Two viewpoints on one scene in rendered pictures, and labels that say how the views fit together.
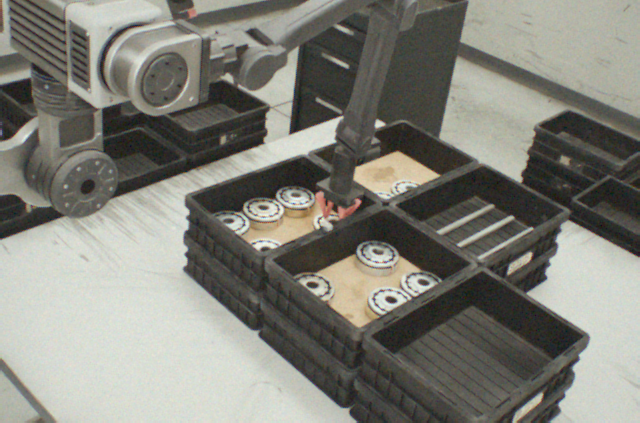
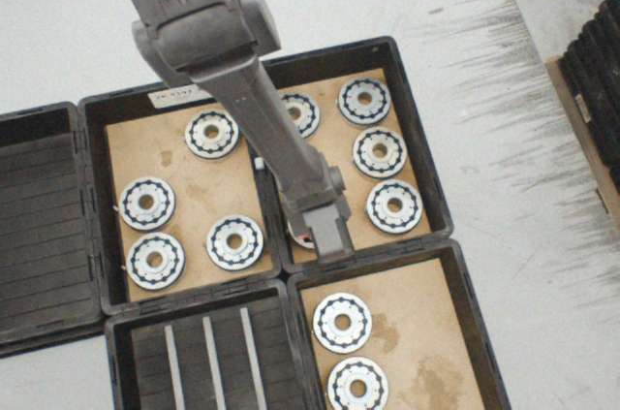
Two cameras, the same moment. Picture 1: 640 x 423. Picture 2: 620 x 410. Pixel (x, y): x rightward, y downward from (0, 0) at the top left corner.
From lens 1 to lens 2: 187 cm
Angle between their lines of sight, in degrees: 70
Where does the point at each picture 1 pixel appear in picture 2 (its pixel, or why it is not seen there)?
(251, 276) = not seen: hidden behind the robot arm
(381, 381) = (55, 129)
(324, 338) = (141, 112)
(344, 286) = (214, 183)
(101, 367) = not seen: outside the picture
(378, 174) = (439, 385)
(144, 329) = (303, 28)
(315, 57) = not seen: outside the picture
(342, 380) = not seen: hidden behind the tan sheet
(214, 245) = (329, 70)
